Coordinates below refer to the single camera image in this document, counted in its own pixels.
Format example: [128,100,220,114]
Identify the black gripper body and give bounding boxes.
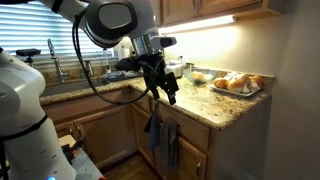
[137,53,179,96]

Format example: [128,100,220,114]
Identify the dark blue oven mitt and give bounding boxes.
[144,110,161,150]

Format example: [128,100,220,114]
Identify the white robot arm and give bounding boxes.
[0,0,178,180]

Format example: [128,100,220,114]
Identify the grey robot base table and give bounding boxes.
[59,135,107,180]

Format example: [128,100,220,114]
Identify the silver white kitchen appliance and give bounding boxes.
[165,59,184,78]

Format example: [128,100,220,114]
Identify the glass fruit bowl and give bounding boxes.
[183,68,216,84]

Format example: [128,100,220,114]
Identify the paper towel roll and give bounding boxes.
[117,48,130,60]

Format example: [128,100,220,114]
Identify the grey hanging dish towel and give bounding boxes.
[160,119,179,169]

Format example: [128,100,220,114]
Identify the soap dispenser pump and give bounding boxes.
[103,48,111,74]

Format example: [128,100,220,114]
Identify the wooden upper cabinets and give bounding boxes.
[152,0,289,27]

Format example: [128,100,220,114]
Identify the wooden cabinets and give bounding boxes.
[152,0,289,27]
[40,86,271,180]

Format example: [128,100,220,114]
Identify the wooden lower cabinets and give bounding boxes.
[40,86,271,180]

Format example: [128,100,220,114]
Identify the white plate of bread rolls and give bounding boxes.
[210,72,264,97]

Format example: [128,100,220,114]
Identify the under-cabinet light strip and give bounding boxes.
[159,15,236,34]

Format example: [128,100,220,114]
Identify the chrome kitchen faucet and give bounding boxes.
[47,39,69,83]

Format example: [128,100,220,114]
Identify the steel sink basin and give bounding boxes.
[42,78,109,97]

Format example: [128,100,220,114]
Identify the window blinds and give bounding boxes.
[0,1,114,61]

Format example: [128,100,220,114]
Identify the black camera on stand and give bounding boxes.
[16,48,41,67]

